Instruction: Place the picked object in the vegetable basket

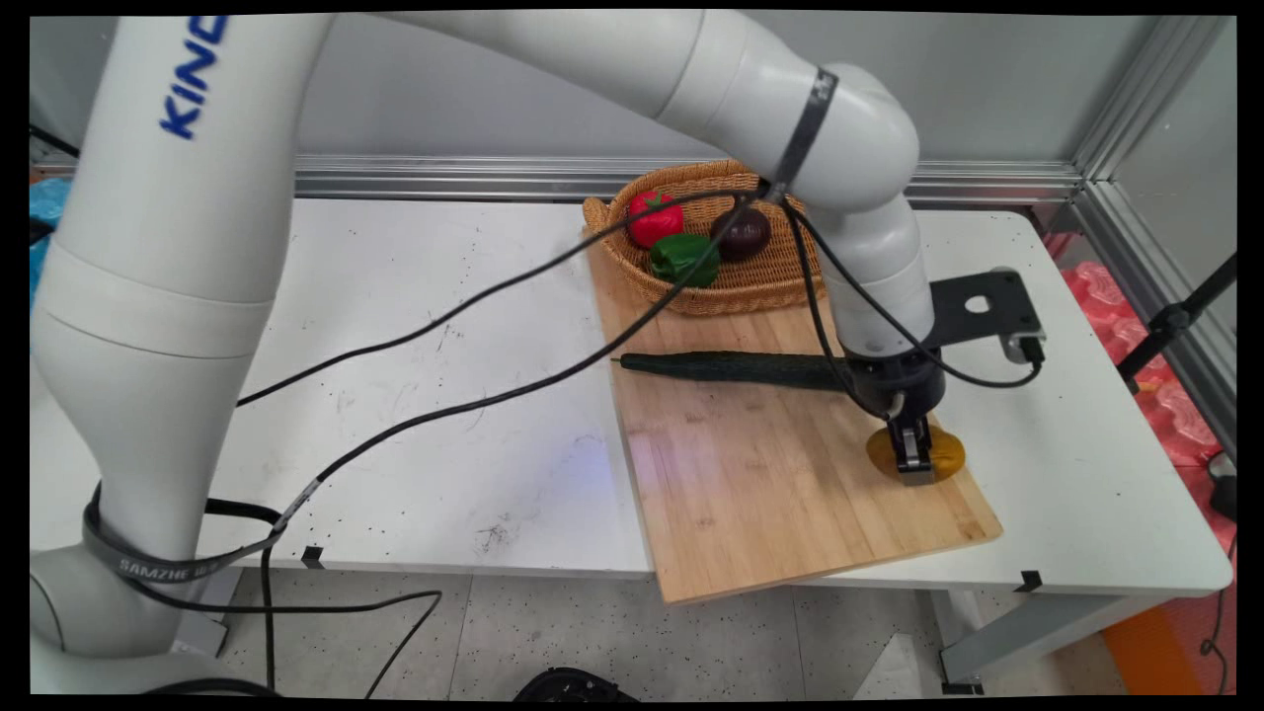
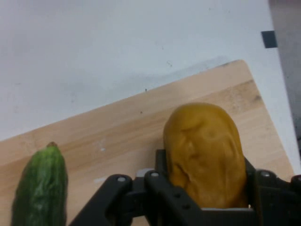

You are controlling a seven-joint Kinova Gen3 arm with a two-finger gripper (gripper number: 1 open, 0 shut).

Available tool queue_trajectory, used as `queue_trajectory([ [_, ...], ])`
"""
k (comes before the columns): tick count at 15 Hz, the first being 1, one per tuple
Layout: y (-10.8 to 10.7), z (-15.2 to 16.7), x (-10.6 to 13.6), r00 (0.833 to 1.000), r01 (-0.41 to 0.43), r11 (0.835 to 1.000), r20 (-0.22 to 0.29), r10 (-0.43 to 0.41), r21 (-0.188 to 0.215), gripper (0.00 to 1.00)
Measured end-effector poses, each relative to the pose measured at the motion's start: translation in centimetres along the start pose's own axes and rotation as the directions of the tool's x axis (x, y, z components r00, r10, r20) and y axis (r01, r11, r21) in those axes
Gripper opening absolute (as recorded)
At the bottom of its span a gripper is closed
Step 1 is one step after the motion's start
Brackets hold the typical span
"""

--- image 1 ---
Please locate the woven wicker basket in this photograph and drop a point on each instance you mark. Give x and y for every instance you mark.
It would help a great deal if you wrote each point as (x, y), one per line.
(750, 286)

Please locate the dark green cucumber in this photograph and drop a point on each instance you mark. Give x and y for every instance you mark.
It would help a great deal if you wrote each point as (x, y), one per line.
(731, 367)

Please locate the yellow-brown potato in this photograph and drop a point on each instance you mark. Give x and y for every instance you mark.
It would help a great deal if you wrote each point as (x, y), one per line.
(948, 452)

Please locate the red tomato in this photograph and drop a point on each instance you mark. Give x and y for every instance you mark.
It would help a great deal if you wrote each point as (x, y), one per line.
(654, 222)

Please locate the pink foam sheet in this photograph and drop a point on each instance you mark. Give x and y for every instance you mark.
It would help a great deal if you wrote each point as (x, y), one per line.
(1175, 415)

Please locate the purple red onion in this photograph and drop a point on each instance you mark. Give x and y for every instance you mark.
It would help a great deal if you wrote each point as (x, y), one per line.
(746, 235)

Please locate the black tripod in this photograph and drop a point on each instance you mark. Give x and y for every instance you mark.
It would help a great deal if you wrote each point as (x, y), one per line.
(1170, 321)

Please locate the white table leg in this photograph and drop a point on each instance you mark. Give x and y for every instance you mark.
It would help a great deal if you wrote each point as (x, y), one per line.
(1027, 632)

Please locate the aluminium frame rail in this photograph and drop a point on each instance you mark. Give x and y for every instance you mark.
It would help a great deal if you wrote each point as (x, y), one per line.
(494, 178)

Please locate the black tape mark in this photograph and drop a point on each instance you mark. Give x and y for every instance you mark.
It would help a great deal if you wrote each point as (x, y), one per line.
(1029, 581)
(312, 556)

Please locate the black round floor object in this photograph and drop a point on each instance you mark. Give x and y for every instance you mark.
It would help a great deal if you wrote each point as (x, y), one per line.
(573, 683)

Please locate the blue plastic bag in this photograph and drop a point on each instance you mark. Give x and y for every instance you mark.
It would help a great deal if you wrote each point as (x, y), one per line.
(44, 227)

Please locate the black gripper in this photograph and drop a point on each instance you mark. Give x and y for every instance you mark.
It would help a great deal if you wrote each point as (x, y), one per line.
(904, 380)

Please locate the orange floor object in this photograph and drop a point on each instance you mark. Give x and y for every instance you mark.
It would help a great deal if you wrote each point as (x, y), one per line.
(1150, 652)

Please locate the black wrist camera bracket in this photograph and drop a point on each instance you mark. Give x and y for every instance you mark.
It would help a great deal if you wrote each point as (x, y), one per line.
(1007, 316)

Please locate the green bell pepper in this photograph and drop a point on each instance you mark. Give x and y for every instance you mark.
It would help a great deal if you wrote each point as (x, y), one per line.
(681, 259)

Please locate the black device beside table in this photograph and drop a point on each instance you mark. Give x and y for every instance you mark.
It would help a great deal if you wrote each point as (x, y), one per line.
(1224, 489)

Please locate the grey robot base bracket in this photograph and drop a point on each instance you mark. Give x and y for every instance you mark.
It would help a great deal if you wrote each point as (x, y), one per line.
(202, 614)

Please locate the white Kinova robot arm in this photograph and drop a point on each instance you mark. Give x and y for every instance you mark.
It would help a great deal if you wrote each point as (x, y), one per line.
(178, 296)

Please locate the bamboo cutting board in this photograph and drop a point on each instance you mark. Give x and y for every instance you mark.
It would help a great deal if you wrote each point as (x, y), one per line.
(770, 494)

